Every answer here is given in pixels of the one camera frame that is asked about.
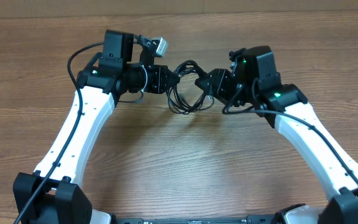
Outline black USB cable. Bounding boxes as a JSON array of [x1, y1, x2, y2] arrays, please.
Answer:
[[165, 60, 208, 115]]

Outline black cable silver plug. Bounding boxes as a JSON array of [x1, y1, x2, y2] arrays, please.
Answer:
[[178, 70, 216, 113]]

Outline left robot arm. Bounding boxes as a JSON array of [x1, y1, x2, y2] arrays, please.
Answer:
[[13, 30, 180, 223]]

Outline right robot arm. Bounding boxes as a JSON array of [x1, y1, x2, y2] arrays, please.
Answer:
[[195, 45, 358, 223]]

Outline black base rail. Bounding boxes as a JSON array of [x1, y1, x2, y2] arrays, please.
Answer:
[[111, 215, 285, 224]]

